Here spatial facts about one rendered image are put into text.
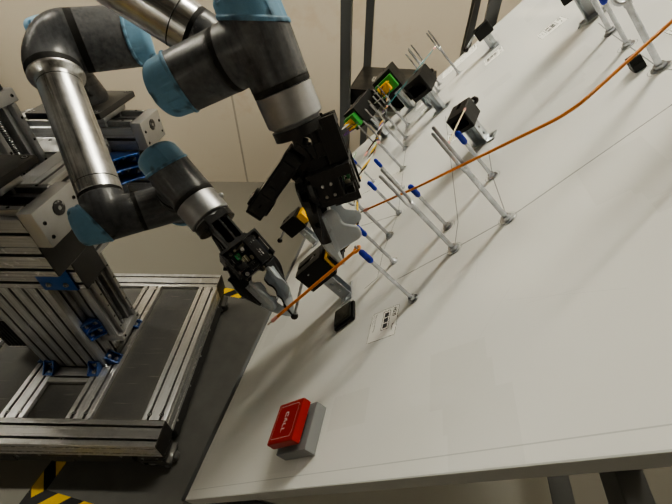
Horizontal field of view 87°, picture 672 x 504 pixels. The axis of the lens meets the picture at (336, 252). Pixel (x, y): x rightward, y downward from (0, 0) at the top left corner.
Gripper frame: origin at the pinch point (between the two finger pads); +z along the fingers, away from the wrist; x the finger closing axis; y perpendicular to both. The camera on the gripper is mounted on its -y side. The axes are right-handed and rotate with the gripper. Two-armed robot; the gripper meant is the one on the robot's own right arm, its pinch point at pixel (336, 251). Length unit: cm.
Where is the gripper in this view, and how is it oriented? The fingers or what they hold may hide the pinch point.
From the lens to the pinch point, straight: 55.7
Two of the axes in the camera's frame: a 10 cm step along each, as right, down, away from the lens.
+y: 9.3, -2.8, -2.2
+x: 0.5, -5.1, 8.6
